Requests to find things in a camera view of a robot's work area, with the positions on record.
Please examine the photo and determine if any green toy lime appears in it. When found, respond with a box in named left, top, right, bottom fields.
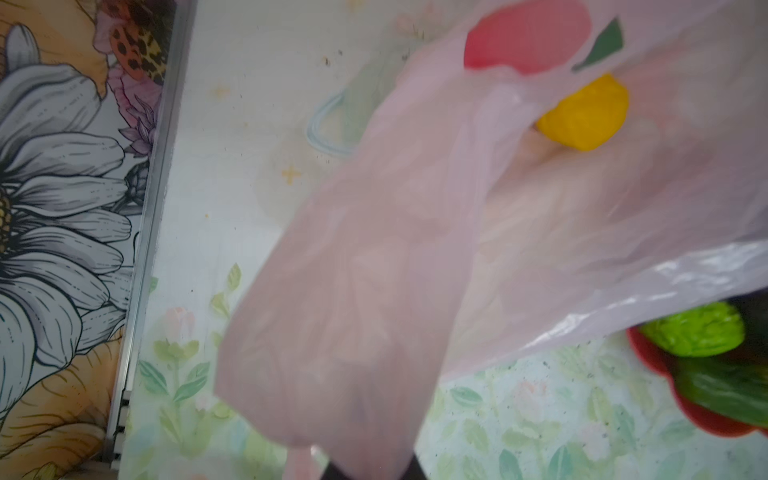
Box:
left=638, top=302, right=746, bottom=358

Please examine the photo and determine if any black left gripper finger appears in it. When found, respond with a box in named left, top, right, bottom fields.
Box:
left=320, top=455, right=428, bottom=480

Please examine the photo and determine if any yellow toy fruit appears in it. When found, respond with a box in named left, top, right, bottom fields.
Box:
left=535, top=74, right=630, bottom=152

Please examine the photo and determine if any pink plastic bag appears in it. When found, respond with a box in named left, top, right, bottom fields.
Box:
left=215, top=1, right=767, bottom=476

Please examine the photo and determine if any red flower-shaped plate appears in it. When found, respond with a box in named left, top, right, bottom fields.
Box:
left=626, top=327, right=767, bottom=438

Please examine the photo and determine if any green yellow toy mango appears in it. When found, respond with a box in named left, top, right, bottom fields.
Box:
left=672, top=357, right=767, bottom=429

